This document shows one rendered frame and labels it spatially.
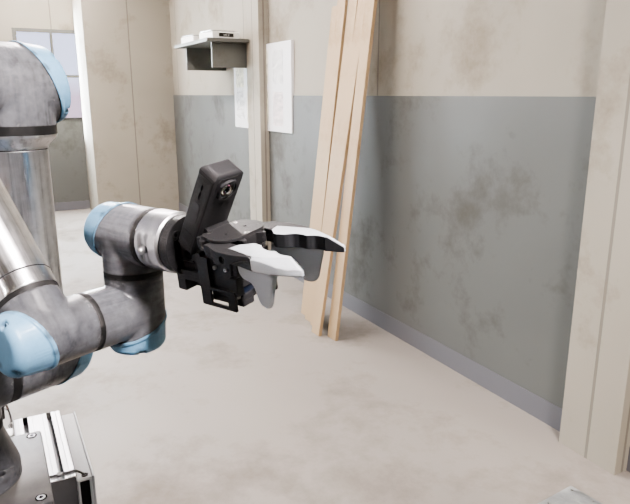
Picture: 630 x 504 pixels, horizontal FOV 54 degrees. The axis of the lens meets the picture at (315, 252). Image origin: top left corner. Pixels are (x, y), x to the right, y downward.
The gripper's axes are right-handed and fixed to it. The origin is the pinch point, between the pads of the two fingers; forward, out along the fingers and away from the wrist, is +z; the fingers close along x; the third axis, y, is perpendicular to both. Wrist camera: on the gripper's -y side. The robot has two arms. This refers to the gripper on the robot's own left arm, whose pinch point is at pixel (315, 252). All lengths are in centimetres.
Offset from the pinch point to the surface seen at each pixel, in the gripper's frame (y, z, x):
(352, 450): 168, -104, -148
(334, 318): 168, -188, -256
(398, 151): 62, -161, -302
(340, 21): -19, -212, -319
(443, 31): -9, -126, -296
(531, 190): 65, -59, -252
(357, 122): 42, -181, -287
